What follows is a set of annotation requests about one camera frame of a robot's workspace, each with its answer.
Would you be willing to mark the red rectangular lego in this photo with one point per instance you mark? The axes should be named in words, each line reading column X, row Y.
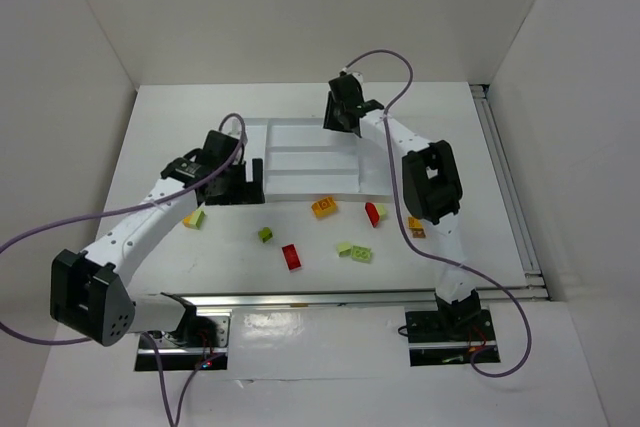
column 291, row 257

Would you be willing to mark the dark green small lego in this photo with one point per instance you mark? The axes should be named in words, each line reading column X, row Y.
column 265, row 234

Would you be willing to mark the orange yellow lego brick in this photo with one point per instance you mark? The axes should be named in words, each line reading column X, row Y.
column 324, row 207

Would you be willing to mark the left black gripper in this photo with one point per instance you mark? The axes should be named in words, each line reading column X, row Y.
column 232, row 187

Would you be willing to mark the white compartment tray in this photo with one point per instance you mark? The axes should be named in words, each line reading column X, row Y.
column 302, row 161

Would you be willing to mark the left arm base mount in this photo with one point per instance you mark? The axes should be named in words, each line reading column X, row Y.
column 205, row 340

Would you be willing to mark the aluminium rail right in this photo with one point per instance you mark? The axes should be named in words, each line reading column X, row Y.
column 533, row 274

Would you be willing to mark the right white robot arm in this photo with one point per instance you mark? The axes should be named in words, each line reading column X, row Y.
column 425, row 184

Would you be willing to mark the orange lego piece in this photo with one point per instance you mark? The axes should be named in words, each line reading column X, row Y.
column 416, row 228

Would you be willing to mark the yellow and green lego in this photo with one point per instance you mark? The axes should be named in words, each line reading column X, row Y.
column 194, row 220

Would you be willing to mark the pale green lego pair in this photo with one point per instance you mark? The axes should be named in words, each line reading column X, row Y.
column 354, row 252

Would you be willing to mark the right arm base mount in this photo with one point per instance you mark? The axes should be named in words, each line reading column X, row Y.
column 430, row 344

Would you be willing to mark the aluminium rail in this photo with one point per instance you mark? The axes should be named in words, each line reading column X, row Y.
column 529, row 293
column 533, row 274

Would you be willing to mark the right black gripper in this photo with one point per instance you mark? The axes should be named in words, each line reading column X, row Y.
column 338, row 115

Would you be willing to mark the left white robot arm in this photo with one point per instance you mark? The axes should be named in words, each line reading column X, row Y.
column 89, row 289

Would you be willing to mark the aluminium rail front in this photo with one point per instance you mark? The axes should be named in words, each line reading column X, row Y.
column 529, row 293

